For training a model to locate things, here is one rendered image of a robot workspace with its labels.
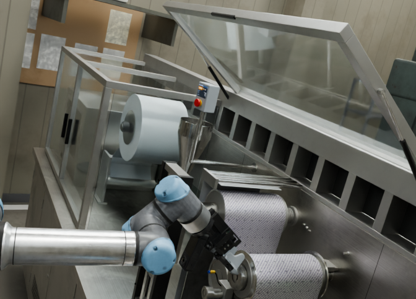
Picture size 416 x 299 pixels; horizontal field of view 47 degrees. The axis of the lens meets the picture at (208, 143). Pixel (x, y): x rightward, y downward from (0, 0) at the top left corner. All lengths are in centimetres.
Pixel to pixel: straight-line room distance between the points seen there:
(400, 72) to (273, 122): 189
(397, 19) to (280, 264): 593
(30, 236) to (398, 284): 95
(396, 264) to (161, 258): 68
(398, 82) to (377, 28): 323
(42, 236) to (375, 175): 94
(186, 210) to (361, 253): 58
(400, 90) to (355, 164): 213
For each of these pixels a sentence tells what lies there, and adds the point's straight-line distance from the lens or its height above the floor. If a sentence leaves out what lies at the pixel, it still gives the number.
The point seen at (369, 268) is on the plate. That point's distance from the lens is 150.
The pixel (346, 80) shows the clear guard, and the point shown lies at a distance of 126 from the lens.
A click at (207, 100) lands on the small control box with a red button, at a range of 173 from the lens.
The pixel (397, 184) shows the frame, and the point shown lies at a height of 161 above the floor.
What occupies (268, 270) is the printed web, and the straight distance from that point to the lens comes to 140.
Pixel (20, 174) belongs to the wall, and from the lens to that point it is 471.
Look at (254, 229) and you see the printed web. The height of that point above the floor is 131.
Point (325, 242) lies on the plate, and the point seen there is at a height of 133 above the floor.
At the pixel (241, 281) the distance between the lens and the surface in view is 138.
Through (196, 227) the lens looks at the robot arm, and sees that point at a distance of 121.
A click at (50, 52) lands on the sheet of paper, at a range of 444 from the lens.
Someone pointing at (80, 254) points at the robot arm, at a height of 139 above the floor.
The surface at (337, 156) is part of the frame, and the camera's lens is 161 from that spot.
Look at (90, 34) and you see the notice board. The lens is 452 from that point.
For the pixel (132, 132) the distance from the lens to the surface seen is 216.
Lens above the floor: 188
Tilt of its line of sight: 12 degrees down
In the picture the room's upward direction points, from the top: 14 degrees clockwise
